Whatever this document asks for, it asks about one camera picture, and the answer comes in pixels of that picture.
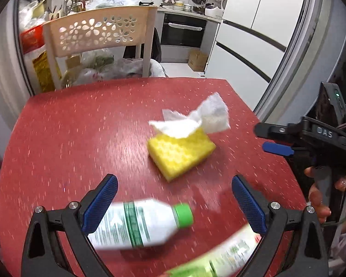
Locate white refrigerator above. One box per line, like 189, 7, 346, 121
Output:
203, 0, 310, 85

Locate person's right hand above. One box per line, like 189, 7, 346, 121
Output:
304, 166, 346, 234

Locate cardboard box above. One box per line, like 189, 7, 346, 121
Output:
188, 50, 209, 72

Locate cooking pots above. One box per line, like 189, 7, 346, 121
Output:
173, 1, 192, 12

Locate green plastic packet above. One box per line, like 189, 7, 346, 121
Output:
164, 226, 263, 277

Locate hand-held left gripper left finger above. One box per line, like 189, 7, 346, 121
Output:
21, 174, 119, 277

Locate white bottle green cap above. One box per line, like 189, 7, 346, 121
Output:
88, 199, 194, 250

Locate yellow bag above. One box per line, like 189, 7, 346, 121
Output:
32, 50, 58, 93

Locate beige plastic flower-cutout chair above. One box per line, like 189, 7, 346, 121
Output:
43, 6, 158, 90

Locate white tissue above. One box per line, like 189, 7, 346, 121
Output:
149, 92, 230, 139

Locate black built-in oven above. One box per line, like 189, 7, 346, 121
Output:
160, 13, 208, 48

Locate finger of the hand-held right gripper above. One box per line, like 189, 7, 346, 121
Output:
254, 122, 304, 145
262, 142, 296, 158

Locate yellow sponge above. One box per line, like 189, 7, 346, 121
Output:
147, 127, 217, 183

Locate white rice cooker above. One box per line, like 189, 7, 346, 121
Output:
205, 6, 224, 18

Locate blue white plastic bag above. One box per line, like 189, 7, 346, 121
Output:
96, 0, 128, 9

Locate red box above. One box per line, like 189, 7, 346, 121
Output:
20, 24, 45, 54

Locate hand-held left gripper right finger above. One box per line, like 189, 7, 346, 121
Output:
231, 175, 330, 277

